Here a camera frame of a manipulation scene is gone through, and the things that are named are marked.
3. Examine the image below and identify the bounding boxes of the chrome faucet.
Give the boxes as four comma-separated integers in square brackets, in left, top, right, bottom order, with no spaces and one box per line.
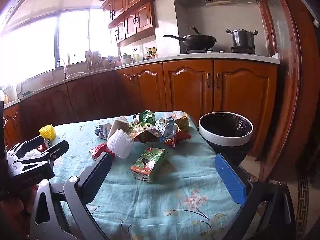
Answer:
[57,59,68,80]

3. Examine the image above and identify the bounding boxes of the dish rack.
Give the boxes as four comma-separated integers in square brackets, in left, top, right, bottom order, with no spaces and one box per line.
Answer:
[84,51,104,69]

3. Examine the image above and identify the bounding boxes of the white rice cooker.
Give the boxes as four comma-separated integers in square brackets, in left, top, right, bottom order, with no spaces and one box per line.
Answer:
[120,53,134,65]

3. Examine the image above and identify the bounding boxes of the red snack wrapper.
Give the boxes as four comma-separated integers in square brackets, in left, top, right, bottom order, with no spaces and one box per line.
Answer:
[89,142,116,161]

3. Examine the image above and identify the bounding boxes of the patterned floor rug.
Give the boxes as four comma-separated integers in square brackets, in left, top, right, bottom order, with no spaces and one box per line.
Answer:
[294,175,311,239]

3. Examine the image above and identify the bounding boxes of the wooden door frame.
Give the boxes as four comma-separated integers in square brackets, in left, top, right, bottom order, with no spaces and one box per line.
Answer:
[257,0,315,182]

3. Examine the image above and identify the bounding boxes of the green milk carton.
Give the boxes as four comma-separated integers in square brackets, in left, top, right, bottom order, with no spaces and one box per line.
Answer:
[130,147,167,183]

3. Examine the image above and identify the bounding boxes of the gold foil bag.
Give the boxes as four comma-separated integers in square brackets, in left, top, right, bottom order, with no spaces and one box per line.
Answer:
[165,112,190,132]

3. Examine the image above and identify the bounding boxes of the red and orange wrapper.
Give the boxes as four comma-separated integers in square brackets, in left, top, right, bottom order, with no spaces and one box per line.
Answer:
[164,132,192,147]

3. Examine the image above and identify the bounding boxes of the white tissue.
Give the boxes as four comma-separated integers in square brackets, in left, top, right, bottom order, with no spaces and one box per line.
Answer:
[24,149,42,158]

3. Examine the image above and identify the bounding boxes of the steel cooking pot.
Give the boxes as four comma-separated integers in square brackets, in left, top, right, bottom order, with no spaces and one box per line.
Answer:
[226,29,258,48]

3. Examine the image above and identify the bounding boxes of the spice jars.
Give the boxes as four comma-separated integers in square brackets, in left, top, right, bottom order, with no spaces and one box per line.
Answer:
[145,47,158,60]

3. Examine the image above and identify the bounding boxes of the black wok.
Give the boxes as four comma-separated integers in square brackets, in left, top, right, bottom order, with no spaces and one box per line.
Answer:
[163,27,217,49]

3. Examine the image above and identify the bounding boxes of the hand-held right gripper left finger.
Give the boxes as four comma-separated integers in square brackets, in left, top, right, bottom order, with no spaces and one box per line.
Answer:
[29,152,113,240]

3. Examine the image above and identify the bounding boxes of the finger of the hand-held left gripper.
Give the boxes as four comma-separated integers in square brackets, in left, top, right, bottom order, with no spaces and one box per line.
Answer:
[7,135,43,159]
[17,140,70,166]

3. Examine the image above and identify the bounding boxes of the teal floral tablecloth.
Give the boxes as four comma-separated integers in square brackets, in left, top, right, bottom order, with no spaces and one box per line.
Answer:
[49,112,252,240]

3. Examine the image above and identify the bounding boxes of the wooden base cabinets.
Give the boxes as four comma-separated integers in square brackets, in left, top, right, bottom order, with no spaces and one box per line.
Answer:
[0,59,279,150]

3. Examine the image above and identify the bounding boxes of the wooden wall cabinets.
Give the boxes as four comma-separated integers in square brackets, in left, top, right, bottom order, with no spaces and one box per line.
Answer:
[101,0,173,44]

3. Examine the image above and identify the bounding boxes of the kitchen window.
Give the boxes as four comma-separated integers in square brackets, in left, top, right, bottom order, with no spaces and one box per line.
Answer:
[0,9,118,87]

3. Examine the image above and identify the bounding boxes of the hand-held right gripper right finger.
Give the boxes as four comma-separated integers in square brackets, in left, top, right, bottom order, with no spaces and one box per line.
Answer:
[214,153,297,240]

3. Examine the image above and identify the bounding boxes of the white kettle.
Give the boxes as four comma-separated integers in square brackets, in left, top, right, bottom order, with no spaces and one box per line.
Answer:
[4,85,18,103]

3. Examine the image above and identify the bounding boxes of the orange and green snack bag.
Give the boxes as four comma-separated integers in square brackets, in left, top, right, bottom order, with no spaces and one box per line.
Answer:
[127,122,160,143]

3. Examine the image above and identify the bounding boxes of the yellow foam fruit net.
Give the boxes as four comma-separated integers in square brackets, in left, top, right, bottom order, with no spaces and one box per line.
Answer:
[39,123,57,140]

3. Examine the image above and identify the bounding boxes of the red drink can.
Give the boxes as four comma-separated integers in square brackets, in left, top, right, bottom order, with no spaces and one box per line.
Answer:
[37,138,52,153]

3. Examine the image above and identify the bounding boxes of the green foil wrapper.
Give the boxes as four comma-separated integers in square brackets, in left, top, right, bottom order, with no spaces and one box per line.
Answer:
[132,109,156,125]

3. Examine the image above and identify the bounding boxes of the white bin with black liner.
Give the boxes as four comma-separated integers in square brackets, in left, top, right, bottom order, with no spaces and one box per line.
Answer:
[199,112,254,167]

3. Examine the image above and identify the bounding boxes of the white foam fruit net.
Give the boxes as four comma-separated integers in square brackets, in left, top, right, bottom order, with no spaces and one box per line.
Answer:
[107,129,135,159]

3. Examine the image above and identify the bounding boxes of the gas stove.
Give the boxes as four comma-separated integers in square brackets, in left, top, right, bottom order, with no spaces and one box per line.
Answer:
[186,46,257,55]

